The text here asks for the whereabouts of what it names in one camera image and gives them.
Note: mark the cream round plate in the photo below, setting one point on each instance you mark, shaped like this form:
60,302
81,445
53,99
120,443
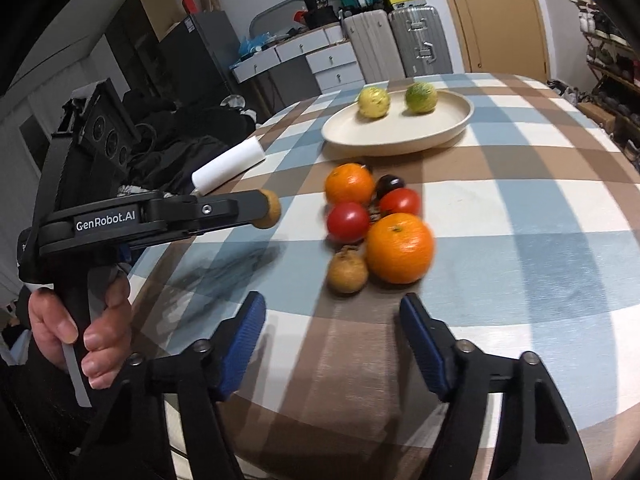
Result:
400,130

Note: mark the person's left hand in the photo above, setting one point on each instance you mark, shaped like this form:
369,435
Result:
102,332

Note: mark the small brown round fruit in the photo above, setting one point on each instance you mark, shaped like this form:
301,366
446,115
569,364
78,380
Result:
270,208
347,272

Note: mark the black bag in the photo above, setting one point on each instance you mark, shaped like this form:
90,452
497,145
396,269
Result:
320,10

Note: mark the yellow bumpy fruit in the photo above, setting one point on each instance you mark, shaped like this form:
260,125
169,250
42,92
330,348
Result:
373,102

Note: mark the small orange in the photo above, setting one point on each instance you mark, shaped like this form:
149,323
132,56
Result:
350,184

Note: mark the white drawer cabinet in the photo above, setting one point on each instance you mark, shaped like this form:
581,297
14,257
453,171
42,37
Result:
320,60

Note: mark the pile of dark clothes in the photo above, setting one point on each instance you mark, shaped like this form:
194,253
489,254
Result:
190,130

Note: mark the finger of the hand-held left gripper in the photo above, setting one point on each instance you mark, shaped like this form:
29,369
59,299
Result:
175,235
215,207

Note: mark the red tomato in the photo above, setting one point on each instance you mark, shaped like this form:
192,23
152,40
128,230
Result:
400,202
348,221

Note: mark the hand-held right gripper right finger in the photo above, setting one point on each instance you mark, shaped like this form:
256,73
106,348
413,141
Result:
422,341

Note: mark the beige suitcase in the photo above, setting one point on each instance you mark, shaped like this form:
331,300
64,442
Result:
372,45

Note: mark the wooden door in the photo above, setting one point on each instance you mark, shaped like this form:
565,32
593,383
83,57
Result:
495,15

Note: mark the green bumpy fruit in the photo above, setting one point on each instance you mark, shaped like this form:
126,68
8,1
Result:
421,97

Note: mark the checkered tablecloth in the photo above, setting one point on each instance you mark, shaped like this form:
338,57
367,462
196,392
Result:
525,210

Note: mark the white paper towel roll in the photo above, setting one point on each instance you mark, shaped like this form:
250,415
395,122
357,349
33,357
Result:
230,165

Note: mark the cardboard box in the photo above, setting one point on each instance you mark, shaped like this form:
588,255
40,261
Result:
160,10

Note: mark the black cabinet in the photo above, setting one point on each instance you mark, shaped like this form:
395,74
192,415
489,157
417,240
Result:
165,55

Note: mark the wooden shoe rack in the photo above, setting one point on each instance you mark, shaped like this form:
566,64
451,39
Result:
610,60

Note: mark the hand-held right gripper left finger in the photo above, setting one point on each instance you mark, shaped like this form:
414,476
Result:
245,341

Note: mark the silver suitcase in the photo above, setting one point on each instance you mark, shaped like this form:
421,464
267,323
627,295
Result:
420,42

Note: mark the large orange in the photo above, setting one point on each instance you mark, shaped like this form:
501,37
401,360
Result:
400,247

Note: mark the blue plastic bag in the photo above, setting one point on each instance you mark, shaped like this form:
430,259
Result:
255,42

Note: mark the dark purple plum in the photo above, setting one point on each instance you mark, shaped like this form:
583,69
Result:
389,184

